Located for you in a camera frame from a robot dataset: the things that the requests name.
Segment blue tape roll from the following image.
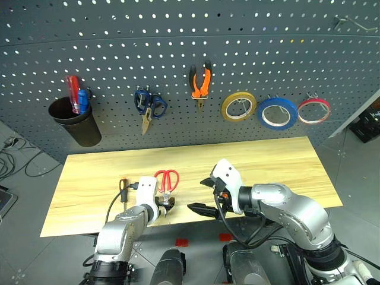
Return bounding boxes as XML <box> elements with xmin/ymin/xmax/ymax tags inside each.
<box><xmin>256</xmin><ymin>97</ymin><xmax>298</xmax><ymax>131</ymax></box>

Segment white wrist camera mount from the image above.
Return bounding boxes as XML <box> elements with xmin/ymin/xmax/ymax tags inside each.
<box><xmin>134</xmin><ymin>176</ymin><xmax>162</xmax><ymax>215</ymax></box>
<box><xmin>209</xmin><ymin>158</ymin><xmax>245</xmax><ymax>215</ymax></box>

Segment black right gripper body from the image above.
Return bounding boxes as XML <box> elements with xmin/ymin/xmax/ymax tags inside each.
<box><xmin>213</xmin><ymin>177</ymin><xmax>239</xmax><ymax>222</ymax></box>

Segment red tape roll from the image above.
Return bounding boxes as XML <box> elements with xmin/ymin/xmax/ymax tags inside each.
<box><xmin>297</xmin><ymin>98</ymin><xmax>332</xmax><ymax>125</ymax></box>

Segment yellow tape roll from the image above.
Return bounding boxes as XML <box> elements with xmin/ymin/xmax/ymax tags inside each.
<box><xmin>220</xmin><ymin>91</ymin><xmax>258</xmax><ymax>122</ymax></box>

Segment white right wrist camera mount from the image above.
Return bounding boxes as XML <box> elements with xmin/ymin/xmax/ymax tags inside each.
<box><xmin>209</xmin><ymin>158</ymin><xmax>245</xmax><ymax>215</ymax></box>

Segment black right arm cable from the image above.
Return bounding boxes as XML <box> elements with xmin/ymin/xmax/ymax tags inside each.
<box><xmin>213</xmin><ymin>189</ymin><xmax>268</xmax><ymax>249</ymax></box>

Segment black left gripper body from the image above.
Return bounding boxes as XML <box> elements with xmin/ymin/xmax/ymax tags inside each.
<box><xmin>154</xmin><ymin>197</ymin><xmax>169</xmax><ymax>220</ymax></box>

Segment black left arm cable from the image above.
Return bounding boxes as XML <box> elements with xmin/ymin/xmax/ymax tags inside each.
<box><xmin>104</xmin><ymin>181</ymin><xmax>139</xmax><ymax>224</ymax></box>

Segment black cup holder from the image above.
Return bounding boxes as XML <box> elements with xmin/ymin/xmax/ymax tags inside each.
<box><xmin>47</xmin><ymin>96</ymin><xmax>103</xmax><ymax>148</ymax></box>

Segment blue handle screwdriver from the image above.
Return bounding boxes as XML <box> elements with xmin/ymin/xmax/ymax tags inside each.
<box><xmin>77</xmin><ymin>88</ymin><xmax>91</xmax><ymax>116</ymax></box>

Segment black orange handle screwdriver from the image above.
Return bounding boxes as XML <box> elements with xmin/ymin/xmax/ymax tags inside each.
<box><xmin>119</xmin><ymin>177</ymin><xmax>130</xmax><ymax>213</ymax></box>

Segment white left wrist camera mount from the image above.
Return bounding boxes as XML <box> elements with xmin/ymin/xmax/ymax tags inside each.
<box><xmin>134</xmin><ymin>176</ymin><xmax>162</xmax><ymax>215</ymax></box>

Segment dark flat device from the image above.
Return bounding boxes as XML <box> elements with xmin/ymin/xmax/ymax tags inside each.
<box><xmin>0</xmin><ymin>186</ymin><xmax>18</xmax><ymax>221</ymax></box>

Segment grey perforated pegboard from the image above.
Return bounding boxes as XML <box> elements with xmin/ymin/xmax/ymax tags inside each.
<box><xmin>0</xmin><ymin>0</ymin><xmax>380</xmax><ymax>164</ymax></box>

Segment orange and black pliers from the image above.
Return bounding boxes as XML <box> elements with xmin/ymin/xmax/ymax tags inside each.
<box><xmin>189</xmin><ymin>60</ymin><xmax>213</xmax><ymax>112</ymax></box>

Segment blue handle scissors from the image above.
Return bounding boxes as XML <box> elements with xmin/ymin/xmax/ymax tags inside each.
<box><xmin>134</xmin><ymin>85</ymin><xmax>169</xmax><ymax>137</ymax></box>

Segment long metal peg hook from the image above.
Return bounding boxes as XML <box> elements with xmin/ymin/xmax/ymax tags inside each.
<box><xmin>332</xmin><ymin>15</ymin><xmax>378</xmax><ymax>33</ymax></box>

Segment black floor cables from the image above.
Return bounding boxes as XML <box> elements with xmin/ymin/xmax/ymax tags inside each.
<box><xmin>0</xmin><ymin>135</ymin><xmax>62</xmax><ymax>180</ymax></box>

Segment black storage box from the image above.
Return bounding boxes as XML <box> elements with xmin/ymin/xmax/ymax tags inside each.
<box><xmin>348</xmin><ymin>97</ymin><xmax>380</xmax><ymax>144</ymax></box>

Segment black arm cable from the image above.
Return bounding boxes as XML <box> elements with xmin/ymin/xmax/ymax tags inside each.
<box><xmin>104</xmin><ymin>181</ymin><xmax>139</xmax><ymax>224</ymax></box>
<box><xmin>213</xmin><ymin>189</ymin><xmax>268</xmax><ymax>249</ymax></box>

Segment red handle scissors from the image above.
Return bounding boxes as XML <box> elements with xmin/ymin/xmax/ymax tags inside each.
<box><xmin>153</xmin><ymin>169</ymin><xmax>181</xmax><ymax>206</ymax></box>

